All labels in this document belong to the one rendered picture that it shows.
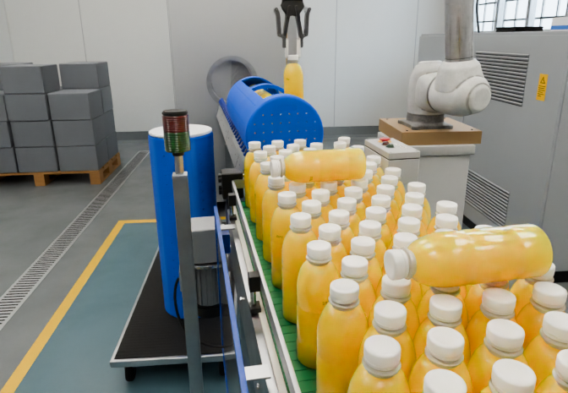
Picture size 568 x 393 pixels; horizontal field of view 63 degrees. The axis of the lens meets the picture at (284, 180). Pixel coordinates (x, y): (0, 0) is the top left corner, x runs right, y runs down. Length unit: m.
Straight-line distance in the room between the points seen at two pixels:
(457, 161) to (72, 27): 5.89
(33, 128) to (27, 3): 2.52
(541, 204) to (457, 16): 1.48
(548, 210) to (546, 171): 0.23
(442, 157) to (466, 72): 0.37
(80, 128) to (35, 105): 0.46
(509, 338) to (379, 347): 0.15
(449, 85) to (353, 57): 5.09
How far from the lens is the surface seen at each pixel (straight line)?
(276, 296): 1.02
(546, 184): 2.97
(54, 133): 5.12
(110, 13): 6.95
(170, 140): 1.15
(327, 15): 6.81
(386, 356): 0.52
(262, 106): 1.62
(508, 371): 0.54
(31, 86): 5.12
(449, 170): 2.04
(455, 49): 1.86
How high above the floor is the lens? 1.43
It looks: 17 degrees down
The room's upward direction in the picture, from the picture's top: 1 degrees counter-clockwise
